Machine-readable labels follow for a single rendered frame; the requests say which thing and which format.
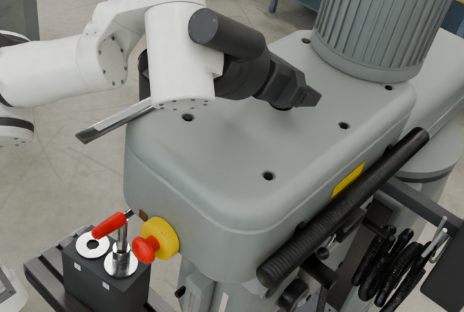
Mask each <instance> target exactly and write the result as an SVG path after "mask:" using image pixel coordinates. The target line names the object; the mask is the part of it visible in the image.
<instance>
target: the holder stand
mask: <svg viewBox="0 0 464 312"><path fill-rule="evenodd" d="M93 228H95V226H93V225H90V226H89V227H88V228H87V229H86V230H84V231H83V232H82V233H81V234H80V235H78V236H77V237H76V238H75V239H74V240H73V241H72V242H71V243H70V244H69V245H67V246H66V247H65V248H64V249H63V250H62V251H61V256H62V265H63V274H64V288H65V290H67V291H68V292H69V293H71V294H73V295H74V296H75V297H76V298H78V299H80V300H81V301H82V302H84V303H85V304H87V305H88V306H89V307H91V308H92V309H94V310H95V311H96V312H138V311H139V310H140V309H141V307H142V306H143V305H144V304H145V303H146V301H147V300H148V291H149V284H150V276H151V264H152V263H150V264H144V263H142V262H140V261H139V260H138V259H137V258H136V257H135V256H134V254H133V251H132V250H130V265H129V267H128V268H127V269H124V270H117V269H115V268H114V267H113V245H114V243H115V242H117V240H115V239H113V238H112V237H111V236H109V235H107V236H105V237H103V238H101V239H100V240H95V239H94V238H93V237H92V235H91V232H92V231H91V230H92V229H93Z"/></svg>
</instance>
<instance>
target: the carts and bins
mask: <svg viewBox="0 0 464 312"><path fill-rule="evenodd" d="M138 60H139V63H138V65H137V68H138V71H139V101H142V100H144V99H146V98H148V97H150V96H151V88H150V79H149V70H148V53H147V49H145V50H144V51H143V52H142V53H141V54H140V55H139V57H138ZM138 60H137V61H138Z"/></svg>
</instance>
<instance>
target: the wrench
mask: <svg viewBox="0 0 464 312"><path fill-rule="evenodd" d="M153 109H155V108H154V107H153V106H152V104H151V96H150V97H148V98H146V99H144V100H142V101H140V102H138V103H136V104H134V105H132V106H129V107H128V108H125V109H123V110H121V111H119V112H118V113H115V114H114V115H111V116H110V117H107V118H105V119H103V120H101V121H99V122H97V123H96V124H93V125H92V126H89V127H87V128H85V129H83V130H81V131H79V132H78V133H76V134H75V137H76V138H77V139H78V140H79V141H81V142H82V143H83V144H88V143H90V142H91V141H93V140H95V139H97V138H99V137H101V136H103V135H105V134H107V133H109V132H110V131H112V130H115V129H116V128H119V127H120V126H123V125H124V124H126V123H128V122H130V121H132V120H134V119H136V118H138V117H140V116H141V115H143V114H145V113H147V112H149V111H151V110H153Z"/></svg>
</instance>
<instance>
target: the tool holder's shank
mask: <svg viewBox="0 0 464 312"><path fill-rule="evenodd" d="M127 228H128V219H127V221H126V224H125V225H124V226H122V227H121V228H119V229H117V242H116V245H115V246H116V248H117V249H118V250H120V251H124V250H125V249H126V248H127V247H128V241H127Z"/></svg>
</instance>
